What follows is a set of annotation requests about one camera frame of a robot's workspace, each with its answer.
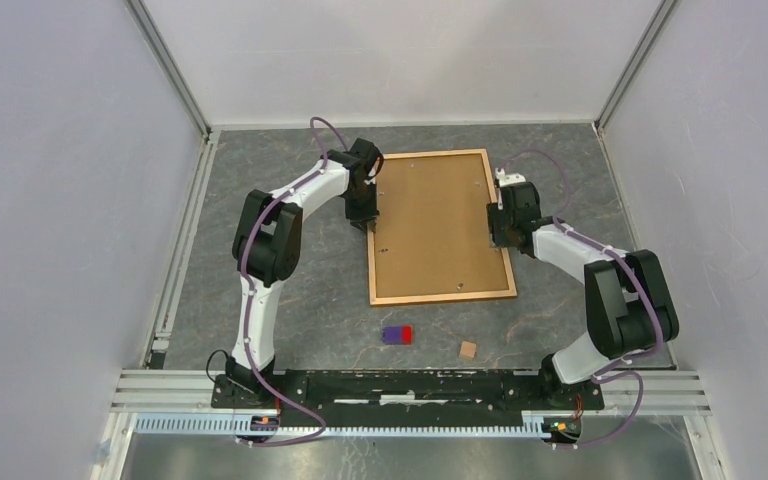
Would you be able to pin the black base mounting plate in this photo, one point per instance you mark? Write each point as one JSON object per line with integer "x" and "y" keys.
{"x": 408, "y": 398}

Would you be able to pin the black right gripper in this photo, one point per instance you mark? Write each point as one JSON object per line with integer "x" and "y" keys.
{"x": 494, "y": 214}

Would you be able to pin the white slotted cable duct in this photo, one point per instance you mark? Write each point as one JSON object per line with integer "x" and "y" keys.
{"x": 230, "y": 424}

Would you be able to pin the small wooden cube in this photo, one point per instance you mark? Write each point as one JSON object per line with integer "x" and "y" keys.
{"x": 467, "y": 350}

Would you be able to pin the purple red block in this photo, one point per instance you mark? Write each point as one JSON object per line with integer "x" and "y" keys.
{"x": 397, "y": 335}

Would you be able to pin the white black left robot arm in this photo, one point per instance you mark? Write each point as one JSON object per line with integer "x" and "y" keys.
{"x": 267, "y": 249}

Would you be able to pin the wooden picture frame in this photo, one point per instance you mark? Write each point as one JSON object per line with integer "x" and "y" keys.
{"x": 437, "y": 299}

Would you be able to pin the brown backing board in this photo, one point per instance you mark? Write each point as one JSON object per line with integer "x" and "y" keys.
{"x": 434, "y": 225}

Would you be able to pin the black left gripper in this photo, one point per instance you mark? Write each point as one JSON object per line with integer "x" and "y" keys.
{"x": 361, "y": 218}

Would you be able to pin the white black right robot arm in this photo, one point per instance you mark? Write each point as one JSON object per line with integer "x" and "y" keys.
{"x": 629, "y": 312}

